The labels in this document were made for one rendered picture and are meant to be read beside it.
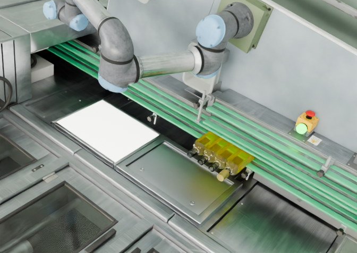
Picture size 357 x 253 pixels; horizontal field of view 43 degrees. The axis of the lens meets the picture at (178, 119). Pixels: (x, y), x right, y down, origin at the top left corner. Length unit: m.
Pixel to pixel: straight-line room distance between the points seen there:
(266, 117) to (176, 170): 0.47
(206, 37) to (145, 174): 0.66
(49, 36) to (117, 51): 0.85
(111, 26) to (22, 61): 0.82
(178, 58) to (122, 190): 0.60
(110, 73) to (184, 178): 0.65
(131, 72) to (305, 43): 0.74
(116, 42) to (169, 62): 0.26
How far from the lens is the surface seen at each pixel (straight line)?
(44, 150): 2.16
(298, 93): 2.02
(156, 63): 1.71
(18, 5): 2.62
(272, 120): 2.03
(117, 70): 1.61
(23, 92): 2.42
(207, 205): 1.92
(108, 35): 1.60
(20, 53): 2.31
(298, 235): 2.00
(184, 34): 2.25
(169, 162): 2.08
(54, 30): 2.39
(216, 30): 1.76
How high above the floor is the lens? 2.48
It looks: 45 degrees down
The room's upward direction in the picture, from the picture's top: 122 degrees counter-clockwise
